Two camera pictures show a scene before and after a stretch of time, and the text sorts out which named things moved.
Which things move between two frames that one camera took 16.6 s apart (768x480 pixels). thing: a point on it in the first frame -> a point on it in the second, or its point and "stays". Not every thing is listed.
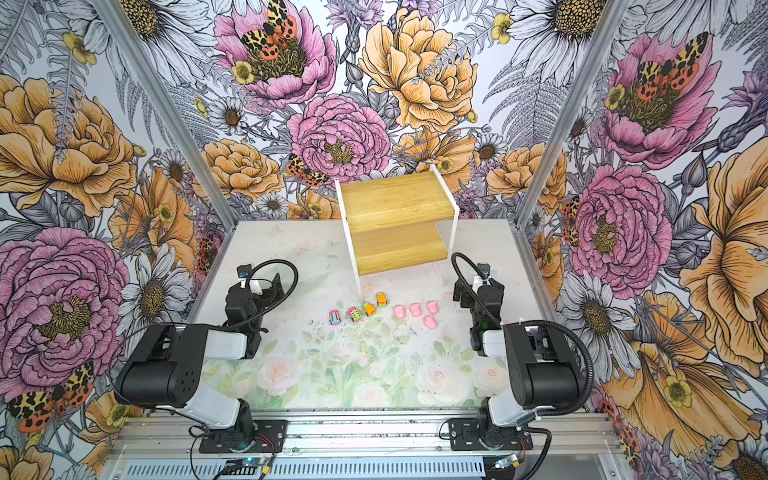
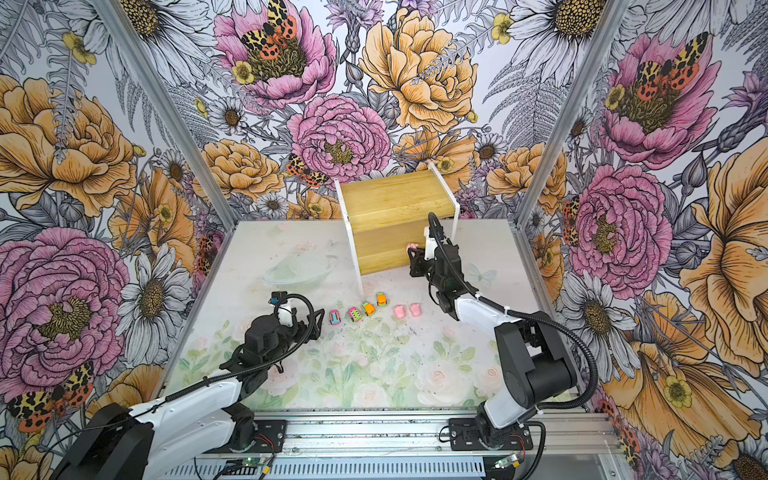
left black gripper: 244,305 -> 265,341
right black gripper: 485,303 -> 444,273
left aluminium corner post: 147,78 stays
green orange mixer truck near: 369,309 stays
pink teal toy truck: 334,317 stays
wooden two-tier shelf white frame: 392,223 stays
